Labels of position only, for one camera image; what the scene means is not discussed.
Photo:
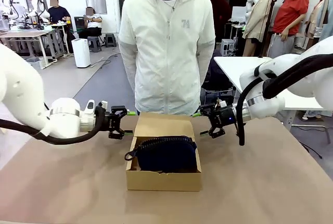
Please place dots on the dark plastic stool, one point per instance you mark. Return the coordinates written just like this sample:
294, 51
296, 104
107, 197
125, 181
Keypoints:
110, 40

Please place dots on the background work desk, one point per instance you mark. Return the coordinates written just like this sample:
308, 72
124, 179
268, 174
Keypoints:
31, 35

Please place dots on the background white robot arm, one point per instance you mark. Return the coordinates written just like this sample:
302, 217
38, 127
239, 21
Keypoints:
39, 5

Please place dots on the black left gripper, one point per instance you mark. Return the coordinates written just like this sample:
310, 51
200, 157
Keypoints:
109, 121

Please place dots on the navy zipper pencil pouch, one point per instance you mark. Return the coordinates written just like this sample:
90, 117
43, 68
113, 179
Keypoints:
166, 153

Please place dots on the brown cardboard box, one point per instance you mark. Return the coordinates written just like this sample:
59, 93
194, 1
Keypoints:
164, 182

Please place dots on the clear plastic storage bin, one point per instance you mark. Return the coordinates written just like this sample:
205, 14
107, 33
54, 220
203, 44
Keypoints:
35, 62

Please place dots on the person in white jacket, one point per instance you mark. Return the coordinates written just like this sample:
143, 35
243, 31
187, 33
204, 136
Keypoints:
167, 52

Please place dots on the person in navy shirt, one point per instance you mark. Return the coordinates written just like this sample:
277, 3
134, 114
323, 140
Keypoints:
59, 13

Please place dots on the person in white shirt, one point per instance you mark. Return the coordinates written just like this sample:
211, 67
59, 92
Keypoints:
93, 23

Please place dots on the mannequin in dark red top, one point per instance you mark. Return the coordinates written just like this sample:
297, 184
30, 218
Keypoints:
221, 2

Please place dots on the white table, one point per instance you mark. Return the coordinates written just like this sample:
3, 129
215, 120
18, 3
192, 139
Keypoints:
229, 67

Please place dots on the gray plastic stool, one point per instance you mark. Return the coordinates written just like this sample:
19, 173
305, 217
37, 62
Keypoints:
94, 44

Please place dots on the small white background robot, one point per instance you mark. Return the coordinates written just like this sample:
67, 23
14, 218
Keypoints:
250, 7

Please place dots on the white air purifier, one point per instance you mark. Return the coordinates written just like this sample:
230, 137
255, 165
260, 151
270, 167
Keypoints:
81, 53

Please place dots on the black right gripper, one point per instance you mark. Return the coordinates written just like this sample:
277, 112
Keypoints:
226, 116

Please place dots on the gray metal rack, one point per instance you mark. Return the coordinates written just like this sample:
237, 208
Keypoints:
227, 47

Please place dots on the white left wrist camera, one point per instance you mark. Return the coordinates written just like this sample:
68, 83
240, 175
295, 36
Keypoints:
89, 108

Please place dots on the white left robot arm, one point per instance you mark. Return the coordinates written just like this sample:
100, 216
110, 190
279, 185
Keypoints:
23, 99

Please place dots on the mannequin in beige coat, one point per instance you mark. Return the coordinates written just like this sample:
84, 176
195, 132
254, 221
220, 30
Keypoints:
257, 18

